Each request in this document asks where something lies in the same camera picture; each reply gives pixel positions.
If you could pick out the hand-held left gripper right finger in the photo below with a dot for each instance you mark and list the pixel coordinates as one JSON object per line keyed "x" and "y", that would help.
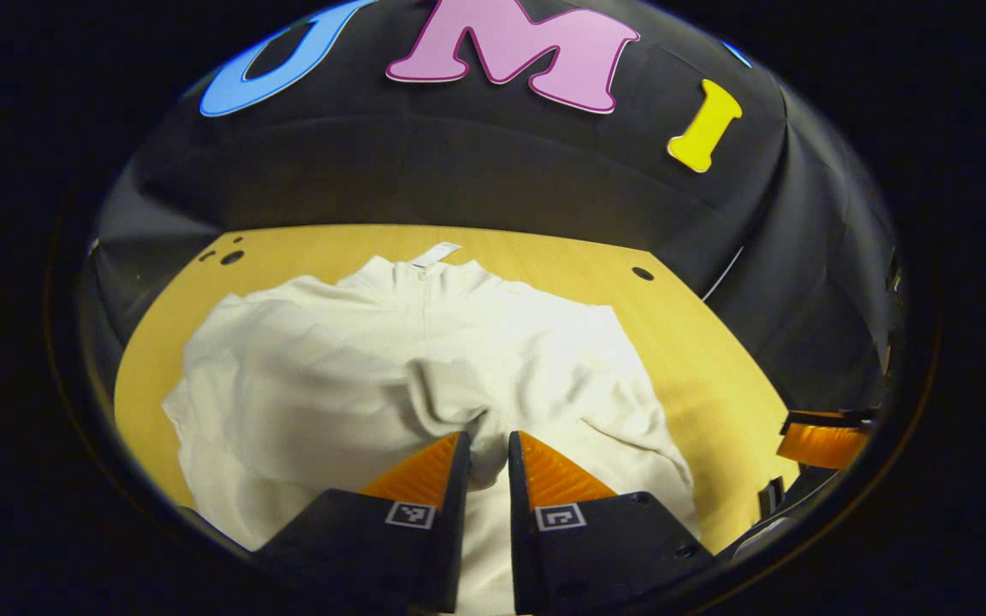
{"x": 520, "y": 547}

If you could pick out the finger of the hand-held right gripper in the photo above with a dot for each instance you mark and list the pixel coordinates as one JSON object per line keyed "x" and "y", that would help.
{"x": 822, "y": 445}

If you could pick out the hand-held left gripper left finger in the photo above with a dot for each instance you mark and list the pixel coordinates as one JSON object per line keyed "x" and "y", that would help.
{"x": 457, "y": 530}

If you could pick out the white zip sweater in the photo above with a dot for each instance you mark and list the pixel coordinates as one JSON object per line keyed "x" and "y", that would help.
{"x": 373, "y": 368}

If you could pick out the black backdrop cloth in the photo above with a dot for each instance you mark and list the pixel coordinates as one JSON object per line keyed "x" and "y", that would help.
{"x": 459, "y": 171}

